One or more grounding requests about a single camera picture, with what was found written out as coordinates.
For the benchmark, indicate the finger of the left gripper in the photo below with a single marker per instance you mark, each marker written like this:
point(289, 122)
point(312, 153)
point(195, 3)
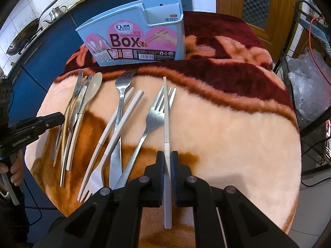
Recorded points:
point(36, 126)

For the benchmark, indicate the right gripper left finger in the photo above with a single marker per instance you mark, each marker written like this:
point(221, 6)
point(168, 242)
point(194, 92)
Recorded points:
point(145, 191)

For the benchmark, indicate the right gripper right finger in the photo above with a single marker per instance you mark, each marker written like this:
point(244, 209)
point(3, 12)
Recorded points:
point(194, 192)

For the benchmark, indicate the white chopstick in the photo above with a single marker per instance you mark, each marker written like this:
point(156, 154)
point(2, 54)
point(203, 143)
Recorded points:
point(121, 126)
point(167, 168)

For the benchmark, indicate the steel fork with long handle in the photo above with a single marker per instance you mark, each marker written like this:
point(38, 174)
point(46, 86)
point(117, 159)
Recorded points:
point(154, 119)

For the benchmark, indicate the beige plastic spoon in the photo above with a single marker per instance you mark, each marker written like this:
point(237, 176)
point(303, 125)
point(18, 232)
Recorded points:
point(90, 93)

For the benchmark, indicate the left hand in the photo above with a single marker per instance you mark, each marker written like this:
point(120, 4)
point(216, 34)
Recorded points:
point(17, 170)

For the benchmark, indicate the white plastic fork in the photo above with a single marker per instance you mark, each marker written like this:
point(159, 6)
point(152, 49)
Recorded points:
point(108, 131)

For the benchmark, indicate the small steel fork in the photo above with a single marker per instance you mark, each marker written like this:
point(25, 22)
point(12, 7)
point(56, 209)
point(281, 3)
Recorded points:
point(59, 135)

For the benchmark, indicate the plush floral table cloth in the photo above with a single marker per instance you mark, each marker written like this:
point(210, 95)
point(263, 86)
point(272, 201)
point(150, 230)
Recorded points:
point(232, 121)

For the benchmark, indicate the black wok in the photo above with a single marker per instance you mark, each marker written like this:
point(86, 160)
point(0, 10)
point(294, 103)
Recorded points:
point(26, 35)

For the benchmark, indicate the steel fork centre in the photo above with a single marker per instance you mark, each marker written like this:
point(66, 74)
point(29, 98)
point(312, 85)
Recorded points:
point(115, 169)

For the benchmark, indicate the steel kettle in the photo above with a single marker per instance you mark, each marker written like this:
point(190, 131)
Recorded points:
point(55, 14)

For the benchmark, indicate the blue chopsticks box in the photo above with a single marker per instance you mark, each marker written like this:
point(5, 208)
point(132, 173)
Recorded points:
point(137, 32)

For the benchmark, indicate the clear plastic bag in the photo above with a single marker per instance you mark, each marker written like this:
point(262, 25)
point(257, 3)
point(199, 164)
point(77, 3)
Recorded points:
point(310, 80)

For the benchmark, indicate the wooden door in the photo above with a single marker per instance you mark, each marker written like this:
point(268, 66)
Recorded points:
point(270, 20)

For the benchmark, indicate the black wire rack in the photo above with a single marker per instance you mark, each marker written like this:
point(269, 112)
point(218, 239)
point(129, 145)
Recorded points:
point(309, 30)

